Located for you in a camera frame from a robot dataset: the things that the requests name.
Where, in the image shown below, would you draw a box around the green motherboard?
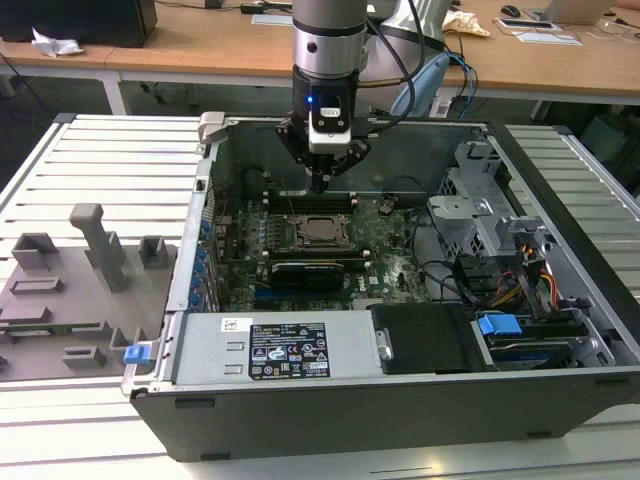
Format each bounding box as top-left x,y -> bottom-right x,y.
212,192 -> 432,314

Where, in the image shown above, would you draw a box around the pale blue teach pendant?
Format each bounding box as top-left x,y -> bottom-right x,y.
389,52 -> 451,116

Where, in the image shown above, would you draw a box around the wooden desk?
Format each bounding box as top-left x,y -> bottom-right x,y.
0,0 -> 640,109

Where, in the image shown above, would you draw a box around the black graphics card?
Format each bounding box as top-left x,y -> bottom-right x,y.
269,259 -> 346,294

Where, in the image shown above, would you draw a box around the crumpled beige paper bag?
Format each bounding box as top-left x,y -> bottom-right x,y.
442,9 -> 492,38

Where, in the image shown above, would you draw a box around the grey power supply unit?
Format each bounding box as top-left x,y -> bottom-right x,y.
172,312 -> 385,386

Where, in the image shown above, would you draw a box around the black RAM slot bank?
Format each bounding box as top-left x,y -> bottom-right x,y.
263,192 -> 357,214
224,248 -> 372,270

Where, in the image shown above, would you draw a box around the metal drive cage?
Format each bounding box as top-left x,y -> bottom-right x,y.
427,139 -> 552,262

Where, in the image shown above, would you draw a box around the blue case latch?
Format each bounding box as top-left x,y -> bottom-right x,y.
123,343 -> 151,367

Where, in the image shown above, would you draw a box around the hard disk in blue carrier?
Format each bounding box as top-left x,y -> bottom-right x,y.
472,309 -> 589,372

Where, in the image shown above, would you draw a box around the CPU socket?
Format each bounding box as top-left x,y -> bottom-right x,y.
291,212 -> 355,252

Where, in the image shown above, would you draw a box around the silver CPU plate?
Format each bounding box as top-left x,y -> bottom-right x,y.
305,219 -> 342,242

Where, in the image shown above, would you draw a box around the black box on desk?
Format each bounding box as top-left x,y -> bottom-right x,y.
0,0 -> 159,49

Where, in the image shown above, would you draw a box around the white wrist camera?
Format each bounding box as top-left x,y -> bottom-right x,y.
306,92 -> 354,155

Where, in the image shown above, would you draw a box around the grey case handle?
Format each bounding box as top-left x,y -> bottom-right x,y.
197,110 -> 229,147

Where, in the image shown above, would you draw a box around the blue cable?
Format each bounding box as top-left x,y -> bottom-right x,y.
448,49 -> 480,121

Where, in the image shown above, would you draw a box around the black open PC case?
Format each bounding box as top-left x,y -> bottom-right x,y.
122,110 -> 640,462

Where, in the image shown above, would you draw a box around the coloured wire bundle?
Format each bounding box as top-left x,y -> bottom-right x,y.
494,243 -> 559,312

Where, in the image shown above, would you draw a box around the crumpled white paper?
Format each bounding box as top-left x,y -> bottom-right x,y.
30,27 -> 85,58

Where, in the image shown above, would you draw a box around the grey parts rack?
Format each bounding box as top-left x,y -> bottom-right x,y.
0,202 -> 179,382

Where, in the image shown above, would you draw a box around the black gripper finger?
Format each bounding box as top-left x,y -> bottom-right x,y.
322,138 -> 372,195
274,115 -> 324,195

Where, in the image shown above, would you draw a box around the black cable in case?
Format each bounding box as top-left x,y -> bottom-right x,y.
413,209 -> 477,306

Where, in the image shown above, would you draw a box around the black plastic shroud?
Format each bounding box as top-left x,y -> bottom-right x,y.
369,302 -> 482,376

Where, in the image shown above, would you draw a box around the grey flat pad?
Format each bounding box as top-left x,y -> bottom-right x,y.
251,13 -> 294,28

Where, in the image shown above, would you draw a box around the green RAM stick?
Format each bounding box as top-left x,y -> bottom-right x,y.
0,323 -> 104,335

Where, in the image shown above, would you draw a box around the silver laptop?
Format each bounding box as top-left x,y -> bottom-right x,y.
542,0 -> 617,26

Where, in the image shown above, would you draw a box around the white papers on desk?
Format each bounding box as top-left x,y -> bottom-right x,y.
493,17 -> 584,48

